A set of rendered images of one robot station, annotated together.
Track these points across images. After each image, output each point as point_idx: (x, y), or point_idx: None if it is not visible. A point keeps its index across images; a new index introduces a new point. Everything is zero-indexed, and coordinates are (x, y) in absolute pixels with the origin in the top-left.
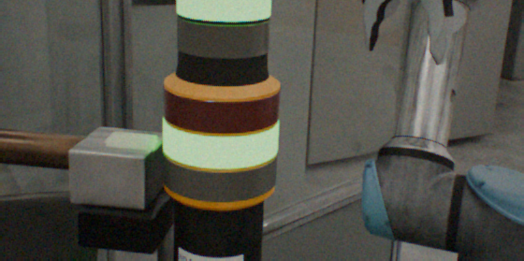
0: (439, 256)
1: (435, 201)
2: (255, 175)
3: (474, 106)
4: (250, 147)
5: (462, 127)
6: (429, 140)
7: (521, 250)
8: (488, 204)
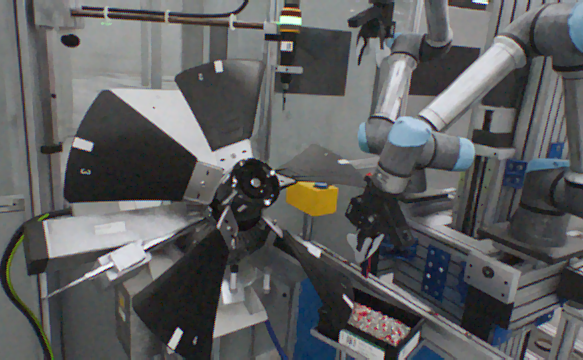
0: None
1: (385, 134)
2: (295, 25)
3: None
4: (294, 19)
5: (457, 184)
6: (387, 114)
7: None
8: None
